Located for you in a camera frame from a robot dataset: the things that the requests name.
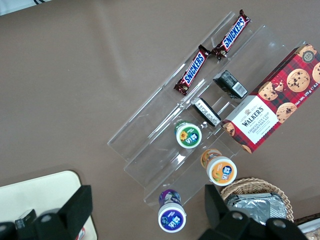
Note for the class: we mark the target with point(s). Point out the purple lid small bottle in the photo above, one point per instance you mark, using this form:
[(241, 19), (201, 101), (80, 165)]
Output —
[(172, 218)]

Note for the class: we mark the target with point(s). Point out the small black box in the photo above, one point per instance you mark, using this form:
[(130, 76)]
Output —
[(206, 111), (25, 217), (230, 83)]

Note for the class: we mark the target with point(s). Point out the orange lid small bottle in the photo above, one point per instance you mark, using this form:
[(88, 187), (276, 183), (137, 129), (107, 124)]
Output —
[(221, 172)]

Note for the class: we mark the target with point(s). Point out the green lid small bottle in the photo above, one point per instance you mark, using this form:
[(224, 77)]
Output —
[(188, 136)]

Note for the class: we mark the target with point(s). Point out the clear acrylic stepped shelf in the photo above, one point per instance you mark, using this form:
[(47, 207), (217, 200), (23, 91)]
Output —
[(155, 150)]

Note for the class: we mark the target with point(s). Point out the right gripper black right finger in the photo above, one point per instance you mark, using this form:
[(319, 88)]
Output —
[(225, 225)]

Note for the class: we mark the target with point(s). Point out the aluminium foil tray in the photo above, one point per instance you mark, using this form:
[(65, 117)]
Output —
[(255, 207)]

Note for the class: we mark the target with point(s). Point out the white plastic crate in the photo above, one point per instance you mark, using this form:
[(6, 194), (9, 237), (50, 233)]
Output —
[(311, 227)]

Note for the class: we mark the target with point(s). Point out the cream plastic tray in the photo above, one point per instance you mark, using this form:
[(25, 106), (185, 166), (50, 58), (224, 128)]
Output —
[(37, 190)]

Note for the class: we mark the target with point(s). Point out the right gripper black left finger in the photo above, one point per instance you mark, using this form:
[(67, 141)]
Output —
[(75, 212)]

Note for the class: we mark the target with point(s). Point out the white object with black stripes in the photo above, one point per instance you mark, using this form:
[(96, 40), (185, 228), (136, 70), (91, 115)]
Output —
[(15, 5)]

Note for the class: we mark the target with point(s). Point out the red Walkers shortbread box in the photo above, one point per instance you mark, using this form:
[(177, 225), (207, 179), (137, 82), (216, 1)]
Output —
[(272, 100)]

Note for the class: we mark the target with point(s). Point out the light wicker basket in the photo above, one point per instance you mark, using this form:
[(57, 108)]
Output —
[(250, 183)]

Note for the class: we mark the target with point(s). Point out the Snickers chocolate bar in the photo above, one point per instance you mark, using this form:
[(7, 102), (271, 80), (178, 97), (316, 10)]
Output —
[(232, 35), (193, 68)]

